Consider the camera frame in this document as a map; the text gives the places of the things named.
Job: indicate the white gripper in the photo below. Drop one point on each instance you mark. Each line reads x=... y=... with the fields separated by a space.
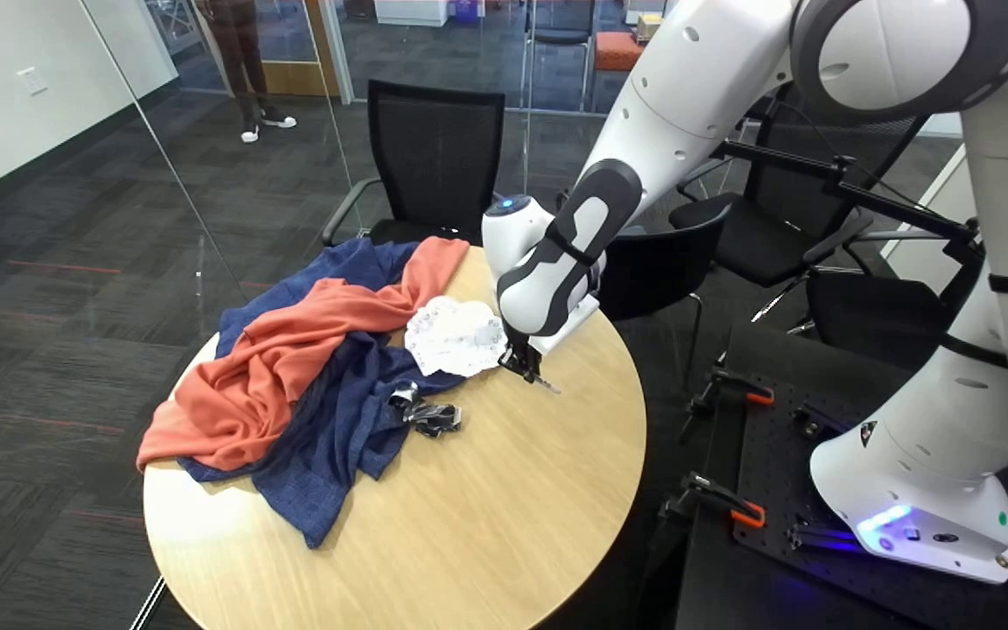
x=562 y=327

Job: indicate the black grey pen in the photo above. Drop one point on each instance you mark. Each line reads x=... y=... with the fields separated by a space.
x=543 y=383

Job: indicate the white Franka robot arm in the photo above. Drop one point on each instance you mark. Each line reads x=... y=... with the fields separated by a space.
x=934 y=467

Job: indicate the white scalloped cloth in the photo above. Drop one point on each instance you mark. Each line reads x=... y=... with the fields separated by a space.
x=452 y=336

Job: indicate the small black silver crumpled object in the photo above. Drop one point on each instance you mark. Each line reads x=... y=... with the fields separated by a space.
x=427 y=418

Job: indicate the black mesh office chair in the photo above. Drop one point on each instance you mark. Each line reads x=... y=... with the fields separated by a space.
x=434 y=161

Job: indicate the navy blue cloth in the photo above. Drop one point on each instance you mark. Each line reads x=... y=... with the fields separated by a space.
x=329 y=458

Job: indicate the orange cloth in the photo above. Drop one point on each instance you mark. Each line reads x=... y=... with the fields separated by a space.
x=261 y=373

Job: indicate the black mesh chair with armrests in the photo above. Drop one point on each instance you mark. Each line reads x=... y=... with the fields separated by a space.
x=786 y=247

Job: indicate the orange upholstered seat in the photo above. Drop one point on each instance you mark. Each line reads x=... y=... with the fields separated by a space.
x=618 y=55

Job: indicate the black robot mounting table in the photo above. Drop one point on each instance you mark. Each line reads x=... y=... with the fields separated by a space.
x=761 y=583

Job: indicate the dark low office chair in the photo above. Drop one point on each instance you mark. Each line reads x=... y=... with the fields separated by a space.
x=875 y=317

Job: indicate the wooden door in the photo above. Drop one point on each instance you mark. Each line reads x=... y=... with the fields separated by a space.
x=310 y=80

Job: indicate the person in dark trousers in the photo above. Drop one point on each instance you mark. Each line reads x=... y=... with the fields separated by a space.
x=241 y=56

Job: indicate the chrome table legs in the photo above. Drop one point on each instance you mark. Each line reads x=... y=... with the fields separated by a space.
x=143 y=604

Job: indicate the black camera mount rod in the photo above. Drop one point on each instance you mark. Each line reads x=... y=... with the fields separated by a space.
x=875 y=196

